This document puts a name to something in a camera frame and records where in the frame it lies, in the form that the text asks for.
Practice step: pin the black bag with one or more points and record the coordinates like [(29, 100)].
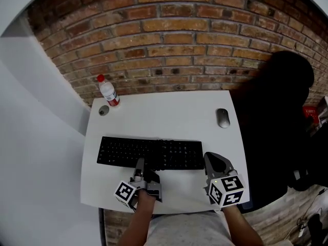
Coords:
[(316, 229)]

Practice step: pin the black keyboard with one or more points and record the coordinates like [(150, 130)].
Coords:
[(120, 150)]

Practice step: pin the person's left forearm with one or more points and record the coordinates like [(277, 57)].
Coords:
[(139, 219)]

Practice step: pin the white power strip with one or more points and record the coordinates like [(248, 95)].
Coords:
[(301, 230)]

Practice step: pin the person's right forearm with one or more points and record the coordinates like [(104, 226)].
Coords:
[(242, 227)]

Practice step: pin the dark desk leg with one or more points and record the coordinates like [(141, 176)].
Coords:
[(102, 227)]

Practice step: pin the grey computer mouse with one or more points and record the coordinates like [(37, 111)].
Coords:
[(223, 118)]

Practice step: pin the red-capped clear water bottle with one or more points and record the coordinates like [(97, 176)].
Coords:
[(109, 92)]

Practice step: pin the red box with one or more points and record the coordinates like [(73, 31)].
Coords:
[(310, 113)]

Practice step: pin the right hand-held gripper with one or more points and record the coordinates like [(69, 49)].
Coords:
[(225, 191)]

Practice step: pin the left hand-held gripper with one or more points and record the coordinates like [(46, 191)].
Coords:
[(151, 186)]

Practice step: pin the black office chair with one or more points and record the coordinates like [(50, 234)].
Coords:
[(276, 127)]

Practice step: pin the person's grey shirt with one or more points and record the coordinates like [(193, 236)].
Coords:
[(189, 229)]

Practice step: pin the white desk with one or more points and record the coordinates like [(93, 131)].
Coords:
[(164, 117)]

